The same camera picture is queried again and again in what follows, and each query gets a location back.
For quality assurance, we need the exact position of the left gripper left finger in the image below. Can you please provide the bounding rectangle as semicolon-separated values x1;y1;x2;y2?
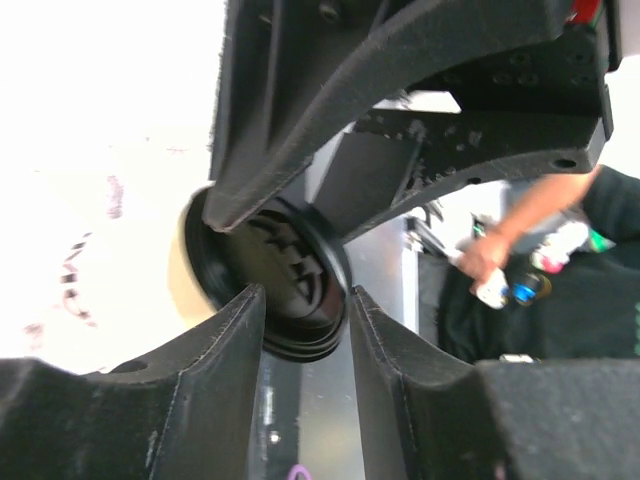
1;285;265;479

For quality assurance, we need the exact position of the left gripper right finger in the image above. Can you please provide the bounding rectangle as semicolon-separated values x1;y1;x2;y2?
349;287;639;479

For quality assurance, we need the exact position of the black coffee cup lid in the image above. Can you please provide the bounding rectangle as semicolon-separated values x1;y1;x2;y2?
184;190;352;363

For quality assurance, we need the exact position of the person hand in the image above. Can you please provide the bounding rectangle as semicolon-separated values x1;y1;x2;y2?
456;228;512;294

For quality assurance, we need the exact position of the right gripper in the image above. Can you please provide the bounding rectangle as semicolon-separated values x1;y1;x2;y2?
219;0;615;241

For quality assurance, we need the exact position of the person forearm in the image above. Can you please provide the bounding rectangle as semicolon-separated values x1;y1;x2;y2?
494;166;601;245

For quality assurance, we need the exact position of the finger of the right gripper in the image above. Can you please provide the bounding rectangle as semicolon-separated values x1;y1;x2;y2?
203;1;565;231

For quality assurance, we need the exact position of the white paper coffee cup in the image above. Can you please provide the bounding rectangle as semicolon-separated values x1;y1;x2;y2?
166;188;218;330

